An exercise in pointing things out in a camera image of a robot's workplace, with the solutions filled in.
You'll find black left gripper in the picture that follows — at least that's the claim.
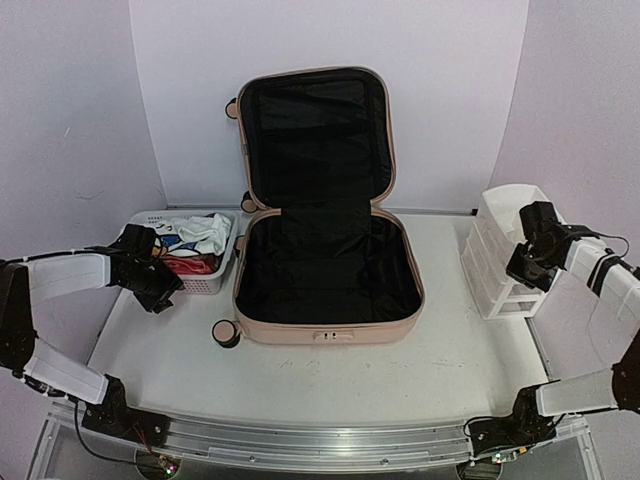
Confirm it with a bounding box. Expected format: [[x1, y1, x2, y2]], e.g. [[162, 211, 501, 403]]
[[120, 259, 182, 313]]

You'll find white desktop drawer organizer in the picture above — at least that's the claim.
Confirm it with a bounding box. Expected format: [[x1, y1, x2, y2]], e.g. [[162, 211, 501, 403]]
[[461, 184, 547, 320]]

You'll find white t-shirt blue flower print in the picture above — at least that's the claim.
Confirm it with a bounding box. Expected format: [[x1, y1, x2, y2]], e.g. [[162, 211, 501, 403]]
[[152, 213, 233, 258]]

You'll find white perforated plastic basket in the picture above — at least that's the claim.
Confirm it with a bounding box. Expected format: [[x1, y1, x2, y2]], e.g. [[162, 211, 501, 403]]
[[129, 210, 240, 295]]

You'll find red patterned cloth item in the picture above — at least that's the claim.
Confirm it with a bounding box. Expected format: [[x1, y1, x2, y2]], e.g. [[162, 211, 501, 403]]
[[163, 255, 221, 276]]

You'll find pink hard-shell suitcase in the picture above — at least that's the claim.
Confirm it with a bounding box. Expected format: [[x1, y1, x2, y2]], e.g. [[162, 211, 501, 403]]
[[212, 66, 426, 349]]

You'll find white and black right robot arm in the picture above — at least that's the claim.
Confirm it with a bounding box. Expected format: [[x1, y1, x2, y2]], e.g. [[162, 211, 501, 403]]
[[503, 201, 639, 443]]

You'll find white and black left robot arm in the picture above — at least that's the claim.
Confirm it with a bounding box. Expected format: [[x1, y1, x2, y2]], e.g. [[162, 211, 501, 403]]
[[1, 224, 183, 437]]

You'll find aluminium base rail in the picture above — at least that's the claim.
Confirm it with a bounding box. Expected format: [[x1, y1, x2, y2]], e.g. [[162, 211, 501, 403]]
[[49, 399, 586, 480]]

